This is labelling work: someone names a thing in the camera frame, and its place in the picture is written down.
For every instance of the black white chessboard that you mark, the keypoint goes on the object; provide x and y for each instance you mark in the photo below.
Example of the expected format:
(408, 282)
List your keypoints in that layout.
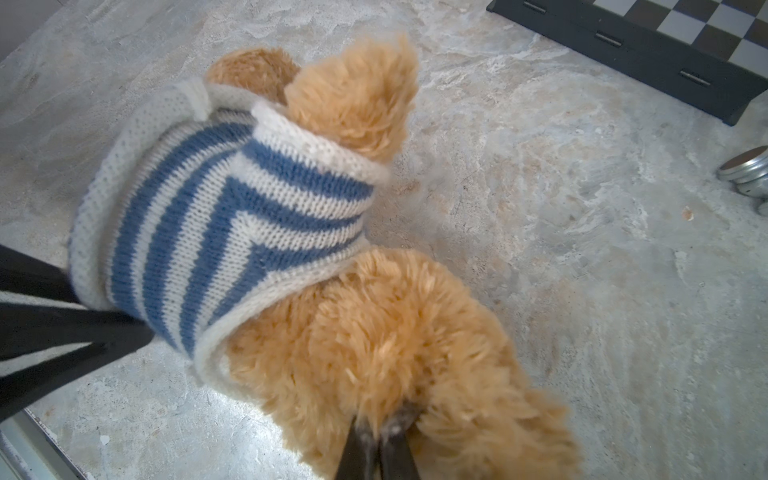
(709, 54)

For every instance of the small metal object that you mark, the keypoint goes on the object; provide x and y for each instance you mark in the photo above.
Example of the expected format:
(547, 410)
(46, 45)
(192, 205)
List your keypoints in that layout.
(748, 172)

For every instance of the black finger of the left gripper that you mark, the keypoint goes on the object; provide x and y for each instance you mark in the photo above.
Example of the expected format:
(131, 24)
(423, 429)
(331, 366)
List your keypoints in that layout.
(27, 329)
(23, 274)

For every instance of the brown teddy bear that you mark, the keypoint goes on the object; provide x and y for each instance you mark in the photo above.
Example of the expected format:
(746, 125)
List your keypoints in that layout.
(395, 343)

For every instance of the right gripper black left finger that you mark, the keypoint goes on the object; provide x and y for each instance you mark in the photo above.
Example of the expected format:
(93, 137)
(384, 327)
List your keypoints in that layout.
(359, 460)

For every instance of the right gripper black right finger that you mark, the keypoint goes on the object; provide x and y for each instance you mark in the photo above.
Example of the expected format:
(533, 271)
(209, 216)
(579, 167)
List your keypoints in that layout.
(396, 459)

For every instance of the aluminium mounting rail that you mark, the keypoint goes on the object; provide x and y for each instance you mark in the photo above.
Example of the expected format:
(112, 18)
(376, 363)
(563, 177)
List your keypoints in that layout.
(29, 451)

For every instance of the blue white striped sweater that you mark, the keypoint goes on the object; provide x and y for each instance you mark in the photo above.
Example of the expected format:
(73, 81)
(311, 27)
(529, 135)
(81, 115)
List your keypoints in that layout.
(211, 207)

